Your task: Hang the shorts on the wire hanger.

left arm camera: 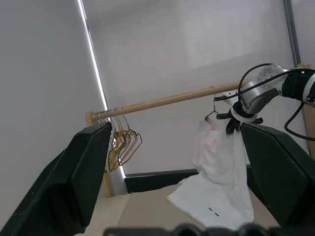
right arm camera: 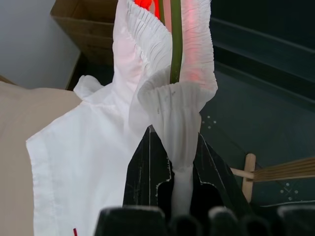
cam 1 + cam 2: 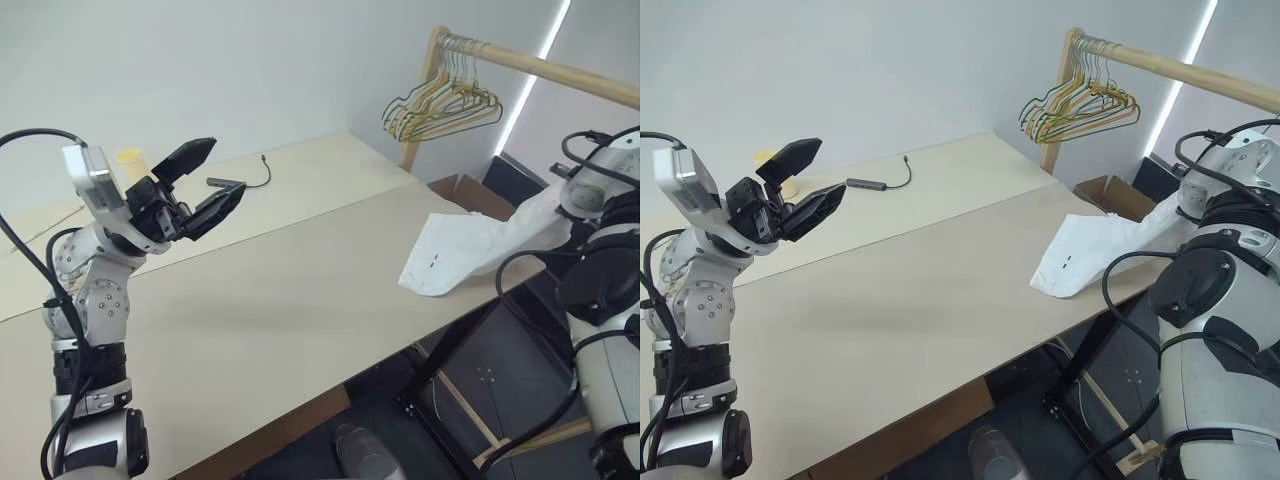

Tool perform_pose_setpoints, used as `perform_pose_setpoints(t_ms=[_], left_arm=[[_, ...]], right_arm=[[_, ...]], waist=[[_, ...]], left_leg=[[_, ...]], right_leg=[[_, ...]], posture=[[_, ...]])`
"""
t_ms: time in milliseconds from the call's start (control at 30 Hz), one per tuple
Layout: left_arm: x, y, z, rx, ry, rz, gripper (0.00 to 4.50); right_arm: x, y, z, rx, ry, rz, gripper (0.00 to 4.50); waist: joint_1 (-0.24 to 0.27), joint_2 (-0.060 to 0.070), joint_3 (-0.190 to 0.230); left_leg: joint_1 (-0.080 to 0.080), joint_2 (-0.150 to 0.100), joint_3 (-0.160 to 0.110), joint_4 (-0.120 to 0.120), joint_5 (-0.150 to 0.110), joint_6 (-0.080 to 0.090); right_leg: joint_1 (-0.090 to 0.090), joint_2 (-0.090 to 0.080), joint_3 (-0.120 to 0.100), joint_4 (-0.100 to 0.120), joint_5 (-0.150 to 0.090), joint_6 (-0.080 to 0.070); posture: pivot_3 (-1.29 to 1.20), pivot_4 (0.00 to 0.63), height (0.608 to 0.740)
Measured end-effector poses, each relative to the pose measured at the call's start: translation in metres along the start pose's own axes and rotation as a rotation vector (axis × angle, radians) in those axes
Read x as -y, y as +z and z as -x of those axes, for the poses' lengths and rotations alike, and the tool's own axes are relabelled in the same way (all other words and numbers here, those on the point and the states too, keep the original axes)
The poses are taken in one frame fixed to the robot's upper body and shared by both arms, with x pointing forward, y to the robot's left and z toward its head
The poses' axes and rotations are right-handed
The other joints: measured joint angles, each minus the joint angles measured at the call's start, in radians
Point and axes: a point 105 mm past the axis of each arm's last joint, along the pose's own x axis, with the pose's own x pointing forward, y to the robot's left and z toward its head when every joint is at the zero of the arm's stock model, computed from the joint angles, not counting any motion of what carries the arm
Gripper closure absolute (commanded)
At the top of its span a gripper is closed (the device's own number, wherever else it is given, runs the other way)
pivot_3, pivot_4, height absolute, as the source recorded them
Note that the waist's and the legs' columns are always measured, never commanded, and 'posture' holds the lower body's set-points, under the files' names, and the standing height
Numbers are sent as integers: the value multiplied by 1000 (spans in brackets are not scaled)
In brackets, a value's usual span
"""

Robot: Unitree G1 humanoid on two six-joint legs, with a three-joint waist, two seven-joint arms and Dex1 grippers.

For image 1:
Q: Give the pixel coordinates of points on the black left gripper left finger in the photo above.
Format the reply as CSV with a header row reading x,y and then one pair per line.
x,y
61,186

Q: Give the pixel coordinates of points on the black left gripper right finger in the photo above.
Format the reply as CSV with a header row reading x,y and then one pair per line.
x,y
278,172

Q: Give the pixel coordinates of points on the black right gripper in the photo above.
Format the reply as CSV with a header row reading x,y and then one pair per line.
x,y
232,127

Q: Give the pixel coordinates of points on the white shorts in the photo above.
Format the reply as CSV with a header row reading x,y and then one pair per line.
x,y
221,172

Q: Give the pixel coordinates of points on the wooden rack rod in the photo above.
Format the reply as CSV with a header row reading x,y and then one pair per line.
x,y
172,99

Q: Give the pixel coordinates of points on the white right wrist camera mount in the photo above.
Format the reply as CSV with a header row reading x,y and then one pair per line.
x,y
246,119

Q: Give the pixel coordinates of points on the black window frame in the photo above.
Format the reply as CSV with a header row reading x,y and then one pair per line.
x,y
160,180

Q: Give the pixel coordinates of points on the grey window frame bar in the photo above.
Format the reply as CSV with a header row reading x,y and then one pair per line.
x,y
292,32

